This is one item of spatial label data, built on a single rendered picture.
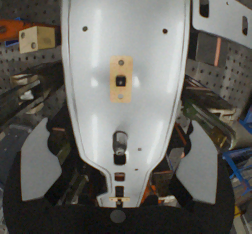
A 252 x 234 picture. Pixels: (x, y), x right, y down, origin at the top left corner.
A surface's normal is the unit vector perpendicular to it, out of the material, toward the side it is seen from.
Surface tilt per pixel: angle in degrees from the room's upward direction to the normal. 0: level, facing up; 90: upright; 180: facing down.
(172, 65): 0
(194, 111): 78
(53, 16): 0
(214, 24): 0
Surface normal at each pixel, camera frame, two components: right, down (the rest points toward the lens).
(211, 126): -0.97, 0.08
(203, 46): 0.01, 0.47
